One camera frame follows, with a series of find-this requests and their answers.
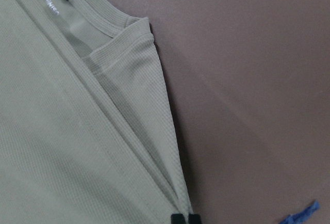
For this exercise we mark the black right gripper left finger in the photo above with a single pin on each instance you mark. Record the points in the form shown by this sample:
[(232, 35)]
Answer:
[(177, 218)]

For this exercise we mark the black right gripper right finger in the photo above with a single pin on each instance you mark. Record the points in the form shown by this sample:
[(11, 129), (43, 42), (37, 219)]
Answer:
[(194, 219)]

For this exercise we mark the olive green long-sleeve shirt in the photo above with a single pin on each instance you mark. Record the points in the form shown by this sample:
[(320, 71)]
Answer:
[(87, 134)]

